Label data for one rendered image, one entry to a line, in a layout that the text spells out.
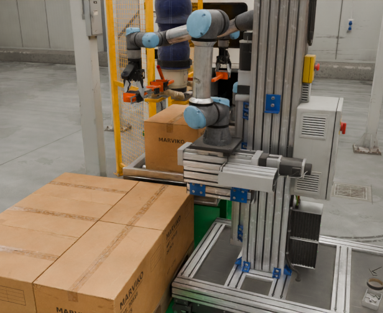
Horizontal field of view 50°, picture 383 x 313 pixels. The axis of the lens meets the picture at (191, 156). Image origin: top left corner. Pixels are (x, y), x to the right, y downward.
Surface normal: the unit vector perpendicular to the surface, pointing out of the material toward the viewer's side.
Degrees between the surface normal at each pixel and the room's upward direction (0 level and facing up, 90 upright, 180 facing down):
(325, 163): 90
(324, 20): 90
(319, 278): 0
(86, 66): 90
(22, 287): 90
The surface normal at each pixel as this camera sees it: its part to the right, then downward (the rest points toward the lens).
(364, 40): -0.36, 0.32
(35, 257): 0.00, -0.94
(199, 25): -0.64, 0.13
